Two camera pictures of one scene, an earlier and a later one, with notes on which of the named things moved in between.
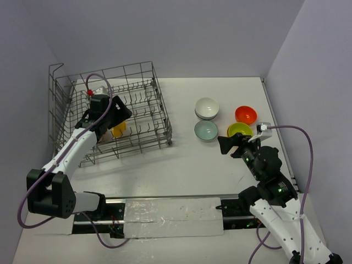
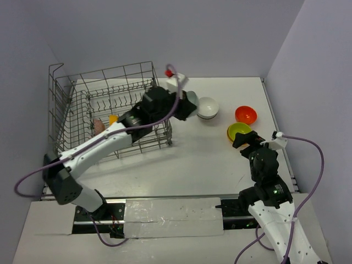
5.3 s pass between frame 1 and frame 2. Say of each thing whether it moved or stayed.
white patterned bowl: stayed
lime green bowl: stayed
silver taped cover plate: stayed
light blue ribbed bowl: moved
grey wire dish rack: stayed
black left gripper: moved
